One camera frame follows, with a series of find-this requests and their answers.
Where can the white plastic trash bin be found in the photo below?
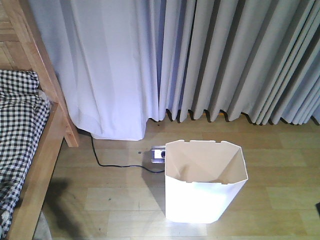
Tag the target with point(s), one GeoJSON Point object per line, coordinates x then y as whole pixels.
{"type": "Point", "coordinates": [202, 177]}

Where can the floor power outlet box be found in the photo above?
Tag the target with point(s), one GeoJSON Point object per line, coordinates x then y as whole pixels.
{"type": "Point", "coordinates": [158, 154]}

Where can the light grey curtain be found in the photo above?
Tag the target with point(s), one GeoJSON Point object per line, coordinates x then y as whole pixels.
{"type": "Point", "coordinates": [122, 62]}

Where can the black white checkered bedding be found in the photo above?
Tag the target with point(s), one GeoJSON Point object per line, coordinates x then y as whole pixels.
{"type": "Point", "coordinates": [23, 115]}

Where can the grey round rug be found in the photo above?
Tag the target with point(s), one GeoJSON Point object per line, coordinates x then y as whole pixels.
{"type": "Point", "coordinates": [42, 230]}

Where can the wooden bed frame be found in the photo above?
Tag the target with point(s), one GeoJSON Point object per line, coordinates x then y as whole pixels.
{"type": "Point", "coordinates": [22, 49]}

